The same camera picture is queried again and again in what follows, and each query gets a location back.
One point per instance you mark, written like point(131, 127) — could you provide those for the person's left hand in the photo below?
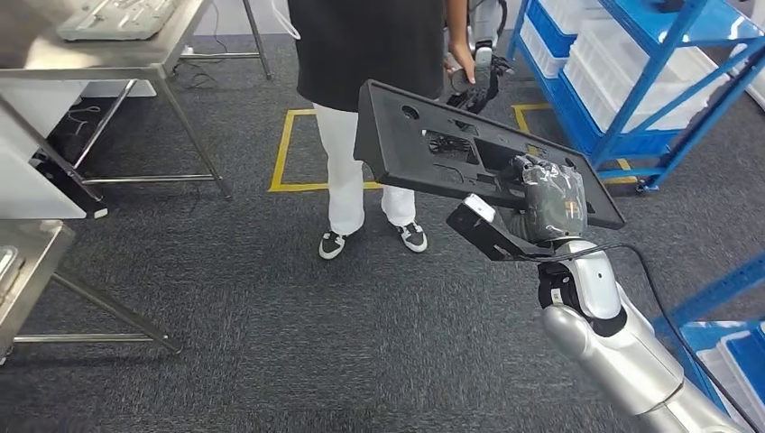
point(463, 60)

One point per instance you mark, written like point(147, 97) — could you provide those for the black plastic panel part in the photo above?
point(394, 149)

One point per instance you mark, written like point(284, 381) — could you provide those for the silver and black robot limb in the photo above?
point(484, 36)

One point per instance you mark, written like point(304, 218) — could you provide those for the white plastic crate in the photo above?
point(714, 364)
point(538, 57)
point(597, 66)

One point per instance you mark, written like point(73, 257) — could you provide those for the person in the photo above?
point(370, 54)

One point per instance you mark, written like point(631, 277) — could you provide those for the black and white sneaker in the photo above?
point(331, 245)
point(412, 236)

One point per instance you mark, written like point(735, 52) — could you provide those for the stainless steel table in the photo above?
point(119, 60)

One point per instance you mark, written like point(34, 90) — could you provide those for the white partition panel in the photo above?
point(36, 179)

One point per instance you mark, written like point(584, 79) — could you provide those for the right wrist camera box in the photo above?
point(478, 206)

